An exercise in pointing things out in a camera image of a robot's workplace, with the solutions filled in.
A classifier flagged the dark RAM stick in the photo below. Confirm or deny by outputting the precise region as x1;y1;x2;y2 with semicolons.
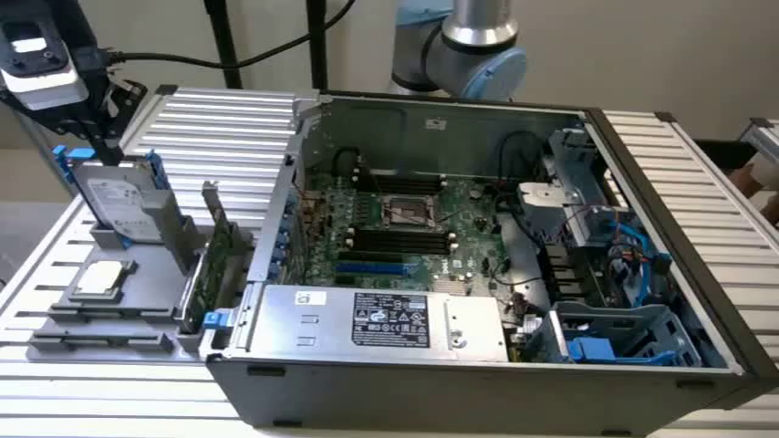
37;338;161;347
58;309;165;318

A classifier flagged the blue disk bay latch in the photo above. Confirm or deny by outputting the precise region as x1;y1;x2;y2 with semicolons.
568;336;618;363

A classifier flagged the blue expansion slot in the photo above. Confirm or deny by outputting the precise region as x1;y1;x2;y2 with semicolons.
334;268;406;279
337;260;408;271

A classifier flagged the green graphics card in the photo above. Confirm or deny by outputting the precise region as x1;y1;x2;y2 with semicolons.
173;179;254;335

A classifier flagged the brown cardboard box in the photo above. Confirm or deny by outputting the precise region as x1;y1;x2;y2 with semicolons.
726;157;779;195

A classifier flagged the grey metal drive cage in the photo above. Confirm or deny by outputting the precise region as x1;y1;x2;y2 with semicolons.
544;127;634;250

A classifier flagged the hard disk with blue bracket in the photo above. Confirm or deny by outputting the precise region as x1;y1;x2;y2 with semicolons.
50;144;177;242

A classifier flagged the black RAM slot bank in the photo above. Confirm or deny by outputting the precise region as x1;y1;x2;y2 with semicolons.
352;226;454;253
354;171;450;194

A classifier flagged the green motherboard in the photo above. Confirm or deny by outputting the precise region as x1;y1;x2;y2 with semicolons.
297;175;549;316

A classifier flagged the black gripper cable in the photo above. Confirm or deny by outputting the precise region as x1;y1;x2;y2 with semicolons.
99;0;358;69

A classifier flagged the silver power supply unit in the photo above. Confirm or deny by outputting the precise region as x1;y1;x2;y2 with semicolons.
245;284;510;363

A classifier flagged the silver CPU chip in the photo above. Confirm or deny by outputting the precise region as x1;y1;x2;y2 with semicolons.
67;261;140;302

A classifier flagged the black looped wire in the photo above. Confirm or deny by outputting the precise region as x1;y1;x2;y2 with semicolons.
496;130;552;193

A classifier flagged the silver fan shroud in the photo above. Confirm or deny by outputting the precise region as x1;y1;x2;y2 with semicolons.
516;181;577;239

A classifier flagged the grey parts rack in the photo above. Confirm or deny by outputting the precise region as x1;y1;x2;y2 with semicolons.
26;189;257;355

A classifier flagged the open black PC case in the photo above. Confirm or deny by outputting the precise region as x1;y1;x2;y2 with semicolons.
202;89;779;430

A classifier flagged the black stand pole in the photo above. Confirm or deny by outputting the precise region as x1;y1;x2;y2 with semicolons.
204;0;244;90
302;0;330;91

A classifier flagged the grey disk bay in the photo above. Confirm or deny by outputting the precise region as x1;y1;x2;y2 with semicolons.
525;299;704;369

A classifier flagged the black expansion slot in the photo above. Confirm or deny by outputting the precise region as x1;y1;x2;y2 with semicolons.
337;249;405;263

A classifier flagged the blue data wire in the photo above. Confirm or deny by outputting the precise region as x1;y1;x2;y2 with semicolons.
606;217;668;316

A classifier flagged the CPU socket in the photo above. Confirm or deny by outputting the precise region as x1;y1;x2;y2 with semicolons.
377;194;440;229

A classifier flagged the aluminium profile frame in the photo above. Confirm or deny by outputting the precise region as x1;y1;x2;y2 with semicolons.
737;117;779;159

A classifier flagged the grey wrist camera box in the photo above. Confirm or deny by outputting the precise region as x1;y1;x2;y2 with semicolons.
0;17;90;111

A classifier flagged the silver chipset heatsink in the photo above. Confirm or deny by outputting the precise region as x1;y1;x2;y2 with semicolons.
432;278;472;299

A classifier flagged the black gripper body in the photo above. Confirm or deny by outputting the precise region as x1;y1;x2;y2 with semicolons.
22;0;123;139

